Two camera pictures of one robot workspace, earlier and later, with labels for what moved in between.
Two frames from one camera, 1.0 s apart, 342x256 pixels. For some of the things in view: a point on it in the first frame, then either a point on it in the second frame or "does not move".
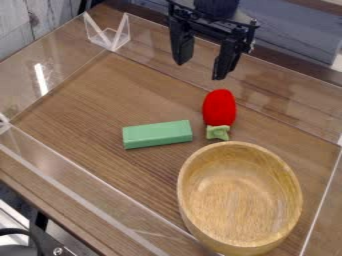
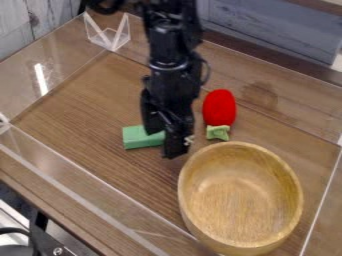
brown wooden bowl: (239, 198) does not move
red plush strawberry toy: (219, 112) does not move
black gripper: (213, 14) -> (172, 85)
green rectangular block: (156, 134) does not move
